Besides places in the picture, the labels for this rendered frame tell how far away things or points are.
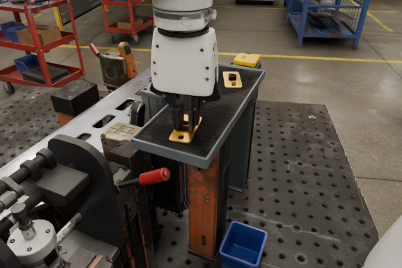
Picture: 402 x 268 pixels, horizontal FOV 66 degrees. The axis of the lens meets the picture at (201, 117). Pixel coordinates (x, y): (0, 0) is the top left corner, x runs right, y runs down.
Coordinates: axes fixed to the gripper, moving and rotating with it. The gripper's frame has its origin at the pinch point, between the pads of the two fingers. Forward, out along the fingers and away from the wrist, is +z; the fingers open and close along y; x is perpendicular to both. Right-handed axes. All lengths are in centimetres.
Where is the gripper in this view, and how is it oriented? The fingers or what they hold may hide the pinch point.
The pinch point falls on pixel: (185, 116)
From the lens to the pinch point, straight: 53.6
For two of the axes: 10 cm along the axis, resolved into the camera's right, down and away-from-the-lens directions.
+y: -9.7, -1.3, 2.1
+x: -2.5, 5.1, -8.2
